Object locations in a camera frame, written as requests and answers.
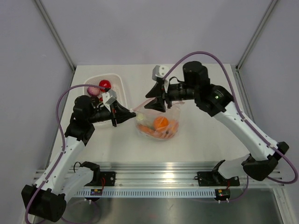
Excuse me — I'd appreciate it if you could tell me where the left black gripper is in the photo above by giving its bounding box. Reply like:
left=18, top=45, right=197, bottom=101
left=87, top=100, right=136, bottom=127

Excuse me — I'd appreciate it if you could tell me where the green celery stalk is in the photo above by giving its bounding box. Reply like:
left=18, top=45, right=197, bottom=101
left=136, top=113, right=146, bottom=122

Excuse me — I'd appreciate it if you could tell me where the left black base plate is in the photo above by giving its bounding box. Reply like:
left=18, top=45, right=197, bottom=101
left=85, top=171, right=116, bottom=187

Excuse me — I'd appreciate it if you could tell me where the white perforated plastic basket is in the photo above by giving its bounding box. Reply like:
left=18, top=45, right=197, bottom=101
left=83, top=73, right=128, bottom=128

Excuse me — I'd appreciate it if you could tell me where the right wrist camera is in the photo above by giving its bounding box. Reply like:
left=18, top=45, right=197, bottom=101
left=152, top=65, right=169, bottom=81

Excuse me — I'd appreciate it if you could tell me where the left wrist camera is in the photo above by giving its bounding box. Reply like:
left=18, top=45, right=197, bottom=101
left=102, top=89, right=117, bottom=112

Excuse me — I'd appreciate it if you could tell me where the right aluminium frame post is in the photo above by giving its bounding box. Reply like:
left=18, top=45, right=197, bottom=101
left=235, top=0, right=280, bottom=70

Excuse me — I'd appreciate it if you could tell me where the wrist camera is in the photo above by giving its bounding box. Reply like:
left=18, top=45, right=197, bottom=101
left=102, top=89, right=117, bottom=112
left=152, top=65, right=169, bottom=81

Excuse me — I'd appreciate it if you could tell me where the left aluminium frame post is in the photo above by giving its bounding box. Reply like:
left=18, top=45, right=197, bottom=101
left=33, top=0, right=76, bottom=74

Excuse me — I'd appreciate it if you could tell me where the clear pink-dotted zip bag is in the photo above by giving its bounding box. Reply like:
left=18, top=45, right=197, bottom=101
left=133, top=99, right=184, bottom=140

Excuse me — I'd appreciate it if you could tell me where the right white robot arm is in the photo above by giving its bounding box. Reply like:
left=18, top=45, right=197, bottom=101
left=145, top=61, right=289, bottom=186

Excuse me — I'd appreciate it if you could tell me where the aluminium frame post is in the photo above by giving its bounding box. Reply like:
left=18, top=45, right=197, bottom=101
left=33, top=0, right=76, bottom=74
left=235, top=0, right=280, bottom=70

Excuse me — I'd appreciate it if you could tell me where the purple onion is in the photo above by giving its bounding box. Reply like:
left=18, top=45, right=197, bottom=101
left=87, top=86, right=101, bottom=97

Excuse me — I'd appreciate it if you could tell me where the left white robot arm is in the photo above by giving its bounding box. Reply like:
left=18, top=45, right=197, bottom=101
left=21, top=93, right=136, bottom=222

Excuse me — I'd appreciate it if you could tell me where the aluminium mounting rail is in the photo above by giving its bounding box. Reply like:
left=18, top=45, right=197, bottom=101
left=35, top=162, right=285, bottom=189

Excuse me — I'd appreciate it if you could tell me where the red tomato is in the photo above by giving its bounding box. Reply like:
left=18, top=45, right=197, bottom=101
left=99, top=79, right=112, bottom=92

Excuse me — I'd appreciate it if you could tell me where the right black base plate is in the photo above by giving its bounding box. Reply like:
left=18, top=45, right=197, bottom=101
left=194, top=171, right=240, bottom=187

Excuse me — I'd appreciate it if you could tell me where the purple sweet potato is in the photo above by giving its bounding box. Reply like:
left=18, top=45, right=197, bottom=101
left=137, top=120, right=179, bottom=140

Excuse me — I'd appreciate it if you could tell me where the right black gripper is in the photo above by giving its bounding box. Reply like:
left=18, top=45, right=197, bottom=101
left=145, top=80, right=199, bottom=113

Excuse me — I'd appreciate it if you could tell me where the white slotted cable duct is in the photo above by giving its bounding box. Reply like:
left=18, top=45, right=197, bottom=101
left=73, top=189, right=216, bottom=198

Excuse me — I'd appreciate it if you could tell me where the orange persimmon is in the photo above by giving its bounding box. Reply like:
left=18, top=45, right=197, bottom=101
left=153, top=116, right=169, bottom=132

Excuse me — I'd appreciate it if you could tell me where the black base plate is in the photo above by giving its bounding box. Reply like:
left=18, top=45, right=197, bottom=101
left=85, top=171, right=116, bottom=187
left=194, top=171, right=240, bottom=187

